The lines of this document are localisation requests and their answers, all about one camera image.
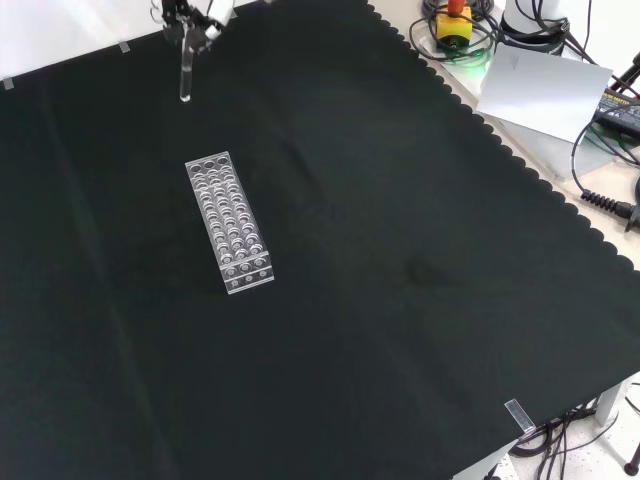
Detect black and red tripod leg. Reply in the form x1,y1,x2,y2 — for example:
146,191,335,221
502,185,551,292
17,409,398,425
607,49,640,100

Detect clear tape strip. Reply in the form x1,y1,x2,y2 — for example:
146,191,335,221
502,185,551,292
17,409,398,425
503,397,537,434

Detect pale grey board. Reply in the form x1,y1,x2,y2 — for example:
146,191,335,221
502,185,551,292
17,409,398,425
474,42,616,180

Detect black tripod leg with foot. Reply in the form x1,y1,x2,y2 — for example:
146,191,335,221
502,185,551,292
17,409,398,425
602,379,640,475

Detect clear glass test tube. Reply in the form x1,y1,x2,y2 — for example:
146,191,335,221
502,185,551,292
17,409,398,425
178,22,196,105

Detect yellow emergency stop button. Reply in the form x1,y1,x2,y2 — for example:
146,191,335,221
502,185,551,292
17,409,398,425
433,0,474,51

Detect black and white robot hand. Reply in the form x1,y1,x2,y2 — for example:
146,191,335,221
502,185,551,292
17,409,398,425
148,0,237,57

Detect black floor cable bundle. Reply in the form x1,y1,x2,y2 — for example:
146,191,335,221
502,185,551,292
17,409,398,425
509,404,604,480

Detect clear plastic test tube rack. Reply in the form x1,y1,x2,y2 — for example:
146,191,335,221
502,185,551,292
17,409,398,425
184,150,276,297

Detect black scalloped bench cloth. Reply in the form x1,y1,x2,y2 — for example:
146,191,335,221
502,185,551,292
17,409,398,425
0,0,640,480

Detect black cable with ribbed plug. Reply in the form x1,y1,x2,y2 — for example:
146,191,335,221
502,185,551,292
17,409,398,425
571,118,640,232

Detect black and yellow power adapter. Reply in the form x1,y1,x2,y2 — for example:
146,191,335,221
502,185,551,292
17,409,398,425
593,88,640,137

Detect white table leg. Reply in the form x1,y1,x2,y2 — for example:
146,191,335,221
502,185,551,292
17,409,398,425
594,373,629,427

